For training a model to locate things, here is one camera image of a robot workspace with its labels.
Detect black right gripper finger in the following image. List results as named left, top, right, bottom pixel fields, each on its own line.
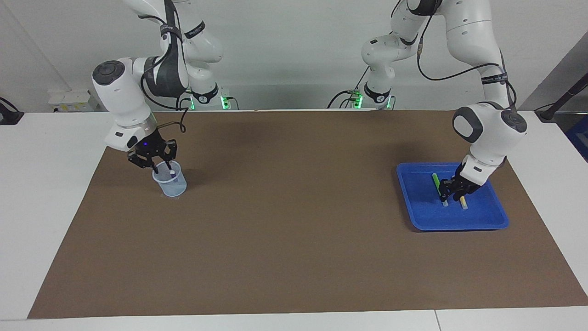
left=163, top=140, right=179, bottom=173
left=127, top=149, right=160, bottom=175

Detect green pen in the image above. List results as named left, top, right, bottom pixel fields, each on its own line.
left=432, top=173, right=449, bottom=207

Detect blue plastic tray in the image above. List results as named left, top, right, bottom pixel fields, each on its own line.
left=396, top=162, right=509, bottom=231

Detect translucent plastic cup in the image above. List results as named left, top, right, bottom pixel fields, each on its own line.
left=152, top=161, right=187, bottom=198

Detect white power strip box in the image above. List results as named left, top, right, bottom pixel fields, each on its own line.
left=47, top=89, right=99, bottom=112

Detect black stand leg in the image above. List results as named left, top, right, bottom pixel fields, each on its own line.
left=534, top=74, right=588, bottom=123

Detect blue box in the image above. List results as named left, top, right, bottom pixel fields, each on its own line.
left=564, top=115, right=588, bottom=162

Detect black table clamp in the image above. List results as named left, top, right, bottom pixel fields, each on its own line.
left=0, top=97, right=24, bottom=126

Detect brown table mat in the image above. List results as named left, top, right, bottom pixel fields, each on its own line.
left=28, top=110, right=588, bottom=320

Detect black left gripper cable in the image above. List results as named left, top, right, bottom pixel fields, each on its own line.
left=390, top=0, right=518, bottom=110

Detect black arm base cable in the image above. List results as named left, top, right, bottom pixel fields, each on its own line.
left=327, top=68, right=371, bottom=109

